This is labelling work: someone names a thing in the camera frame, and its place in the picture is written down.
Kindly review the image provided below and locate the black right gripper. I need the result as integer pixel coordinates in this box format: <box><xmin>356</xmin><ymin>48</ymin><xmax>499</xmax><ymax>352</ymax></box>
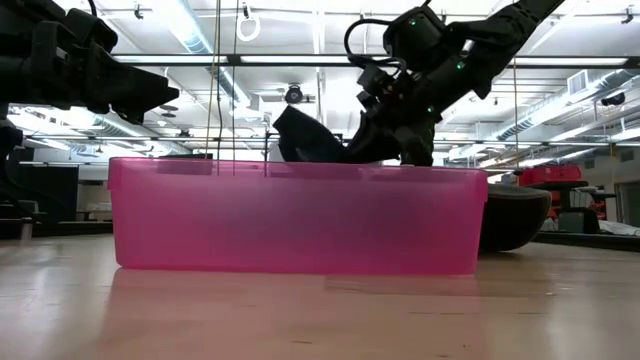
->
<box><xmin>345</xmin><ymin>49</ymin><xmax>475</xmax><ymax>165</ymax></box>

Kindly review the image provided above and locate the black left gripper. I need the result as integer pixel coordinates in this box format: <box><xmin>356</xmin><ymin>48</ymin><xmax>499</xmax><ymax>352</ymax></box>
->
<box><xmin>0</xmin><ymin>19</ymin><xmax>181</xmax><ymax>126</ymax></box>

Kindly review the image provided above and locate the black fabric hat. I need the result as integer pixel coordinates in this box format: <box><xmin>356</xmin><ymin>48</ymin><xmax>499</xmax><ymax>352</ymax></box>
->
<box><xmin>272</xmin><ymin>104</ymin><xmax>374</xmax><ymax>165</ymax></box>

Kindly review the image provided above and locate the pink translucent plastic bin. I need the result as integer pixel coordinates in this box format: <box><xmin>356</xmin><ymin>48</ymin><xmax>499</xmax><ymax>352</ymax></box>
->
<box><xmin>107</xmin><ymin>156</ymin><xmax>489</xmax><ymax>277</ymax></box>

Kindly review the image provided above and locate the dark grey fabric hat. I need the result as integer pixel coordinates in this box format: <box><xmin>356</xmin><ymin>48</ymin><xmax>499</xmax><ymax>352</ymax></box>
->
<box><xmin>478</xmin><ymin>183</ymin><xmax>553</xmax><ymax>253</ymax></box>

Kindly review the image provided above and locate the overhead light bar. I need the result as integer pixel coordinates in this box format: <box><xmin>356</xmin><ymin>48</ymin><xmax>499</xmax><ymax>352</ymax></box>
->
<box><xmin>110</xmin><ymin>52</ymin><xmax>640</xmax><ymax>70</ymax></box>

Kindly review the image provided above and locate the background work table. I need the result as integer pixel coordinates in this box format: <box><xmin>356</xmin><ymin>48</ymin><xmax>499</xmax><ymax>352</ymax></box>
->
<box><xmin>76</xmin><ymin>199</ymin><xmax>114</xmax><ymax>223</ymax></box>

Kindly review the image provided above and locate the black cabinet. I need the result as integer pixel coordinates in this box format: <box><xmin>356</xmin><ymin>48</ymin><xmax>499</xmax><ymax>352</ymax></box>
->
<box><xmin>17</xmin><ymin>163</ymin><xmax>80</xmax><ymax>224</ymax></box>

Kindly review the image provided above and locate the red crate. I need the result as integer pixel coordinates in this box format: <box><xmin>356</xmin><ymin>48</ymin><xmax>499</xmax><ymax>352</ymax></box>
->
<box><xmin>517</xmin><ymin>164</ymin><xmax>584</xmax><ymax>188</ymax></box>

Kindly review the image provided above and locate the black office chair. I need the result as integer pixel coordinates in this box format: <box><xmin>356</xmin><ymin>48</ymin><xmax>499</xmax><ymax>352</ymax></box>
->
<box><xmin>524</xmin><ymin>179</ymin><xmax>617</xmax><ymax>235</ymax></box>

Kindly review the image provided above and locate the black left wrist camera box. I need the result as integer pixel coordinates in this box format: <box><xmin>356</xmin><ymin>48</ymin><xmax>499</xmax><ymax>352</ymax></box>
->
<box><xmin>62</xmin><ymin>7</ymin><xmax>120</xmax><ymax>54</ymax></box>

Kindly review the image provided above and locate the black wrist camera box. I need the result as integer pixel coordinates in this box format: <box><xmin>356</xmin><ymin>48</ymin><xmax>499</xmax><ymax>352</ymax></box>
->
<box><xmin>62</xmin><ymin>7</ymin><xmax>120</xmax><ymax>54</ymax></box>
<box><xmin>382</xmin><ymin>5</ymin><xmax>454</xmax><ymax>74</ymax></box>

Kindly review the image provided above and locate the thin black hanging cable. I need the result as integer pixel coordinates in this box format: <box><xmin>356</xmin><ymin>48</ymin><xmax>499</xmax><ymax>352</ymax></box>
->
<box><xmin>231</xmin><ymin>0</ymin><xmax>240</xmax><ymax>177</ymax></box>

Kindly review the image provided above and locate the black ceiling dome camera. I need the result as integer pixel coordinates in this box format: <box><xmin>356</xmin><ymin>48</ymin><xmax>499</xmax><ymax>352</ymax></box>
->
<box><xmin>283</xmin><ymin>83</ymin><xmax>306</xmax><ymax>106</ymax></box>

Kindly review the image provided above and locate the black right camera cable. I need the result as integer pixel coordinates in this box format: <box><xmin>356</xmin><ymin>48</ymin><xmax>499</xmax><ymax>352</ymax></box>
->
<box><xmin>342</xmin><ymin>17</ymin><xmax>407</xmax><ymax>71</ymax></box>

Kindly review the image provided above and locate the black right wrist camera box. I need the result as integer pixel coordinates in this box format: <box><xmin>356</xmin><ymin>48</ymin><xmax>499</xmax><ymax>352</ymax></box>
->
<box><xmin>382</xmin><ymin>5</ymin><xmax>454</xmax><ymax>74</ymax></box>

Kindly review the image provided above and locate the white hanging ring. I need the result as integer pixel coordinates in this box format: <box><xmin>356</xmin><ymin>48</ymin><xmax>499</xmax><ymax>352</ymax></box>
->
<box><xmin>235</xmin><ymin>3</ymin><xmax>263</xmax><ymax>44</ymax></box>

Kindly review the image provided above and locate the silver ventilation duct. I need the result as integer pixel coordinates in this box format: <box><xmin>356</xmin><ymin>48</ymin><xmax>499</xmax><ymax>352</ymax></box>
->
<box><xmin>493</xmin><ymin>69</ymin><xmax>640</xmax><ymax>143</ymax></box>

